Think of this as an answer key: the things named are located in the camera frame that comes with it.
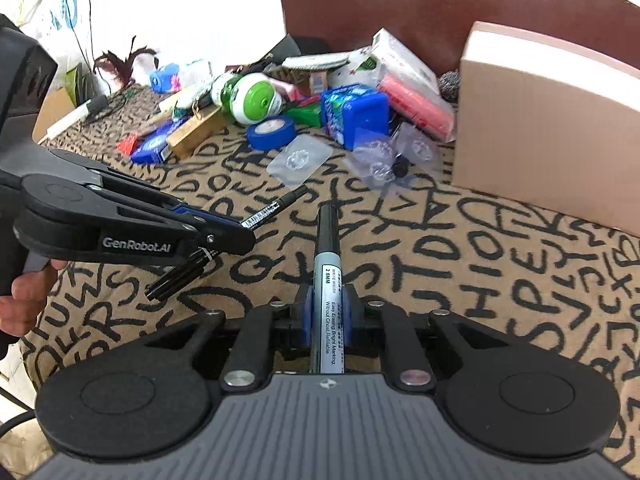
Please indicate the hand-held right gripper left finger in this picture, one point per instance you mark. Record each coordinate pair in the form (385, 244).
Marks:
(304, 317)

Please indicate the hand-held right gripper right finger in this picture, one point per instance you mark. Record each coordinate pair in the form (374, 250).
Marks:
(351, 317)

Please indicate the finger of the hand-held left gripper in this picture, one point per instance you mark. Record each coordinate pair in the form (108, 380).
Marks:
(205, 215)
(225, 240)

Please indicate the grey whiteboard marker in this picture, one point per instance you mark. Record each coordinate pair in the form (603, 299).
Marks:
(327, 270)

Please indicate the thin black pen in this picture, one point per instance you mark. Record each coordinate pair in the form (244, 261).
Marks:
(270, 207)

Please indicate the beige cardboard box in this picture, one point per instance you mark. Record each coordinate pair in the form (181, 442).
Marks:
(545, 130)

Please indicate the green white round container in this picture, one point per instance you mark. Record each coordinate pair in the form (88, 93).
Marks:
(252, 100)

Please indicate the person's left hand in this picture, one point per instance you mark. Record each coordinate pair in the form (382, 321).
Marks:
(27, 305)

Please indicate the brown wooden block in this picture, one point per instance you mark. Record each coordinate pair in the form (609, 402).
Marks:
(197, 132)

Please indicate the blue paper packet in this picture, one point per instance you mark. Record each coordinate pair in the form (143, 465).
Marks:
(152, 145)

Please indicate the blue tape roll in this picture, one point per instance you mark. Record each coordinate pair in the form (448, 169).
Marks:
(270, 135)

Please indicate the white marker with black cap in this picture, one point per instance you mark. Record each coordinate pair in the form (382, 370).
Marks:
(75, 117)

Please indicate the red small packet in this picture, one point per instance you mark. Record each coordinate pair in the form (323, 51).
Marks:
(127, 144)

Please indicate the small brown cardboard box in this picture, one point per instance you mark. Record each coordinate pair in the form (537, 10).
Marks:
(52, 112)

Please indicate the letter print blanket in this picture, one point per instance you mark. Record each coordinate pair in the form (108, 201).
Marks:
(450, 270)

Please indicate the white green tube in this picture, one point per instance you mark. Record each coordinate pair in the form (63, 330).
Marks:
(187, 97)

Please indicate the green small box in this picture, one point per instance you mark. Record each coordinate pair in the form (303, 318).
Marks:
(306, 116)

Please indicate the blue pink toy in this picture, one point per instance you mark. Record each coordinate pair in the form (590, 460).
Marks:
(165, 78)

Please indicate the dark red feather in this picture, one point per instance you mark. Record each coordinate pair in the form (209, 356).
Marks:
(122, 62)

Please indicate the blue plastic box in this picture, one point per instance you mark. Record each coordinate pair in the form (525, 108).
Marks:
(360, 117)

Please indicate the silver glitter pouch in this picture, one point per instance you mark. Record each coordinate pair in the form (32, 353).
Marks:
(315, 61)

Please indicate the black flat case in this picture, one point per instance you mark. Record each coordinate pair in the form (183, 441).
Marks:
(295, 47)

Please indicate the white star print card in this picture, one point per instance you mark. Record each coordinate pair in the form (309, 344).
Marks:
(350, 70)

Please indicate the white bag with blue print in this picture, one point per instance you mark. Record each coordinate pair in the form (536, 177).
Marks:
(60, 5)

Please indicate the pink packet in clear bag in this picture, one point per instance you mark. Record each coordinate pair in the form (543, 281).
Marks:
(417, 107)

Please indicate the steel wool scourer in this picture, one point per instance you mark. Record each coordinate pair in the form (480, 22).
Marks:
(450, 86)

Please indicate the white carton box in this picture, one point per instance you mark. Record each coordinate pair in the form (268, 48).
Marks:
(405, 57)

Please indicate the brown wooden headboard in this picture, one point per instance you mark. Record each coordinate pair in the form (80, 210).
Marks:
(400, 0)

